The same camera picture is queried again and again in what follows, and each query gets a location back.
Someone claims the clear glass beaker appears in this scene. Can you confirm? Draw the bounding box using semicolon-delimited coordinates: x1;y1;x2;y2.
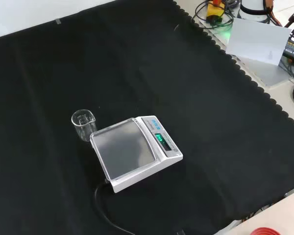
71;109;98;142

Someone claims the black cloth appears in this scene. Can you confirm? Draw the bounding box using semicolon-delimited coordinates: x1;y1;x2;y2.
0;0;294;235

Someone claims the white electronic balance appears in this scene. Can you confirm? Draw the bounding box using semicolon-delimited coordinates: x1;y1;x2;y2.
89;115;183;194

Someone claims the yellow stop button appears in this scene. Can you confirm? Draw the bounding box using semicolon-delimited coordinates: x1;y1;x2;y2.
206;0;226;24

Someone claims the pale board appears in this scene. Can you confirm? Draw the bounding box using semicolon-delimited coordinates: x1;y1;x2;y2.
225;17;292;67

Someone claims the red round object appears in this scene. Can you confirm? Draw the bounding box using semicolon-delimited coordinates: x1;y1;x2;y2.
248;227;280;235

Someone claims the black balance power cable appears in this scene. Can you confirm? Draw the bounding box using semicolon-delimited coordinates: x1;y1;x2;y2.
94;179;134;235

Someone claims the black cable loop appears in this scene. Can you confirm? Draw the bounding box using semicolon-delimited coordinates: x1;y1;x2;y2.
191;0;236;32

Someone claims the grey metal base plate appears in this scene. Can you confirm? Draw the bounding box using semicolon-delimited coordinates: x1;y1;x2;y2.
197;14;294;87

